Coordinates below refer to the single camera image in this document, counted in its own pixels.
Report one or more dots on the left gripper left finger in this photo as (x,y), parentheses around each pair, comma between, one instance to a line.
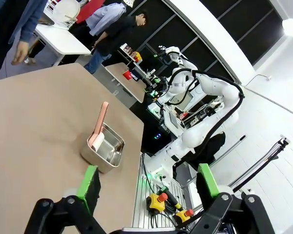
(88,185)

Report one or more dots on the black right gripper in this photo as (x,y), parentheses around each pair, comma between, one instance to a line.
(162,85)

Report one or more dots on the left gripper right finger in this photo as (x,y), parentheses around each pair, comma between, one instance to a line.
(207,187)

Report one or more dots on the person's left forearm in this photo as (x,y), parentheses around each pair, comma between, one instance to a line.
(27,22)

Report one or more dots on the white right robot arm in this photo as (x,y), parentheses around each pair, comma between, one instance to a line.
(210,85)

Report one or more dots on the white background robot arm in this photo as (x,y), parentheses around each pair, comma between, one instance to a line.
(175,52)

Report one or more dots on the person's left hand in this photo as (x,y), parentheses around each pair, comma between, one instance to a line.
(20,52)

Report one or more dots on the black campus sign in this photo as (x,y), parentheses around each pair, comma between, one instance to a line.
(136,77)

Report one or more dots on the brown background table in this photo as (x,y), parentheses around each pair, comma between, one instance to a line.
(127,85)

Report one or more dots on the red cup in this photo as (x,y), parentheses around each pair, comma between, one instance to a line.
(127,74)

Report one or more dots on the yellow red box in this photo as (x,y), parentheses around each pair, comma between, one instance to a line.
(138,57)

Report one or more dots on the grey monitor screen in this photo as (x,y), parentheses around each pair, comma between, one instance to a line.
(184,100)

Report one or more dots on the yellow emergency stop button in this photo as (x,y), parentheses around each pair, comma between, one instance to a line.
(182,217)
(153,203)

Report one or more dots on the black fabric cover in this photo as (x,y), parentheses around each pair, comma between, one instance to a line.
(215,146)

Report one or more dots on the rectangular steel container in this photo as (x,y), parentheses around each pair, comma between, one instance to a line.
(112,146)

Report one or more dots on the black computer with lights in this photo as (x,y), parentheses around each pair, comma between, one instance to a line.
(158,136)

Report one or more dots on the person in black top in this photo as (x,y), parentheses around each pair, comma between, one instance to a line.
(117,34)

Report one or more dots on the person in light blue shirt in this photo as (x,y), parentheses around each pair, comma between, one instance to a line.
(105,14)

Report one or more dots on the black tripod stand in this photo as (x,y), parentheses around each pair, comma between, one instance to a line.
(282,143)

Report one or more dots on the person in red top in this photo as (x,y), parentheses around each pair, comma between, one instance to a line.
(88,12)

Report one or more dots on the white side table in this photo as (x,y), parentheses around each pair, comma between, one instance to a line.
(63,41)

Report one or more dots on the white plate in rack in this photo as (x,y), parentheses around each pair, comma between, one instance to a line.
(67,8)

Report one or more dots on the round ceiling lamp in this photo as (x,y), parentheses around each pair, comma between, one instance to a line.
(290,26)

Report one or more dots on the person in denim jacket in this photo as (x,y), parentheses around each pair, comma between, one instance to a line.
(0,36)

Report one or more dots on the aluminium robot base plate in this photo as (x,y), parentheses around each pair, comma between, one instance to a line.
(141,207)

